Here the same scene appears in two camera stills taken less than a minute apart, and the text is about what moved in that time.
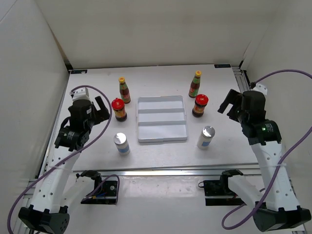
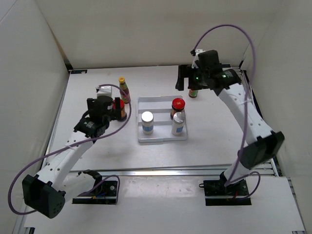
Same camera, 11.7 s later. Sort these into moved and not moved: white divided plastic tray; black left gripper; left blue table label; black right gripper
Moved: black left gripper; black right gripper
Not moved: white divided plastic tray; left blue table label
